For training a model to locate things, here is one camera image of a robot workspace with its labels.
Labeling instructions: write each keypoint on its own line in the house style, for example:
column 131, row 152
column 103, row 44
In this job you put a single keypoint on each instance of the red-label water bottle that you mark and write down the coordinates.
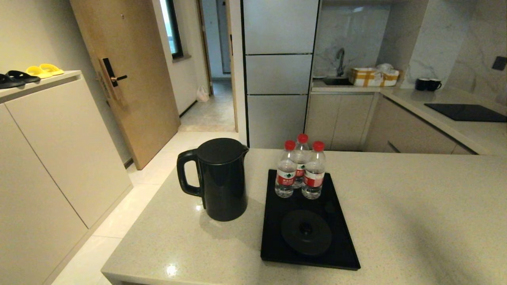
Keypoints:
column 314, row 176
column 285, row 176
column 302, row 152

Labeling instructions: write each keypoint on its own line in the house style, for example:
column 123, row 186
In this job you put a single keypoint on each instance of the black electric kettle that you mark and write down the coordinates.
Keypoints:
column 222, row 182

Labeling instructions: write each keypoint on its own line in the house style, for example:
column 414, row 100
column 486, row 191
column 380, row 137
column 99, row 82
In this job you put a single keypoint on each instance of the black round kettle base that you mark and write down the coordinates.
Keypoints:
column 306, row 233

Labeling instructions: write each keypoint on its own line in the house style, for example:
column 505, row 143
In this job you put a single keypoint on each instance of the white plastic bag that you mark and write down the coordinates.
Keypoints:
column 202, row 94

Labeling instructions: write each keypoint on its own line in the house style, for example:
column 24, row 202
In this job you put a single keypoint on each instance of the tall grey fridge cabinet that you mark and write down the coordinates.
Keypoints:
column 277, row 71

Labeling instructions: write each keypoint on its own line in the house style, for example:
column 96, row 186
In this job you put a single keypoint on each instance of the beige kitchen base cabinet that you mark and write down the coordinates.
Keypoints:
column 340, row 118

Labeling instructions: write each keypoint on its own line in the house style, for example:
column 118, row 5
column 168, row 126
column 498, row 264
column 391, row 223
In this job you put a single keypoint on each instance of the black rectangular tray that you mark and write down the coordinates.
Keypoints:
column 273, row 237

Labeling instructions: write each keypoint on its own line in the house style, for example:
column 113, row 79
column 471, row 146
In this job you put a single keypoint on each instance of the kitchen sink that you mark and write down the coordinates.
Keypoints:
column 336, row 80

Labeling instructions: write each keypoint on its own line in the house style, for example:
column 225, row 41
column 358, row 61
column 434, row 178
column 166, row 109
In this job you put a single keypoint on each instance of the metal kitchen faucet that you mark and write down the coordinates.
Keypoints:
column 340, row 60

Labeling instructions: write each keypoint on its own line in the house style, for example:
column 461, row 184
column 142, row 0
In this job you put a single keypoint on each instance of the yellow-taped cardboard box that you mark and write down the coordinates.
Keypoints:
column 366, row 77

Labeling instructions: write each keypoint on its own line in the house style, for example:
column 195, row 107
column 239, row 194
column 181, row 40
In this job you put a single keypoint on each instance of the wooden door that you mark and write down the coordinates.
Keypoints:
column 138, row 79

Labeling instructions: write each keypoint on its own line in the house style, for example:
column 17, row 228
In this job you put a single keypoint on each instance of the dark-framed window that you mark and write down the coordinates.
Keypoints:
column 173, row 27

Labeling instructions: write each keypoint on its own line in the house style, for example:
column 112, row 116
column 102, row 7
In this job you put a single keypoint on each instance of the white bag on box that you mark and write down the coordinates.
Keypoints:
column 385, row 67

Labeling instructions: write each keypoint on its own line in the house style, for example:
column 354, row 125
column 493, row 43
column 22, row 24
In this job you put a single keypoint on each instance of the black mug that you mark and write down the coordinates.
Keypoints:
column 421, row 84
column 433, row 85

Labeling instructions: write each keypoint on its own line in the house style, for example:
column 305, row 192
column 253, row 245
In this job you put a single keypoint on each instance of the white shoe cabinet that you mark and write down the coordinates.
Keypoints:
column 51, row 150

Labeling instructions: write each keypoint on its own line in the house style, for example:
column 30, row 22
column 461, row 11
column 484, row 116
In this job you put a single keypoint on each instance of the yellow slipper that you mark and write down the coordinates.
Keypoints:
column 51, row 69
column 37, row 72

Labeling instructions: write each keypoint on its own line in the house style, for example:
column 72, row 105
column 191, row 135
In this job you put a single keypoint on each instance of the black induction cooktop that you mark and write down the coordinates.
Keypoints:
column 467, row 113

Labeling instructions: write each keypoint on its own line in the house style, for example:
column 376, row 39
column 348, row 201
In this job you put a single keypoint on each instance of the black slipper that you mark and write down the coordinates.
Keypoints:
column 8, row 82
column 22, row 76

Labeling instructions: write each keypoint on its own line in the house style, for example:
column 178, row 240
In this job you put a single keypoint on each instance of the dark wall switch plate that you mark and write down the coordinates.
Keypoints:
column 500, row 63

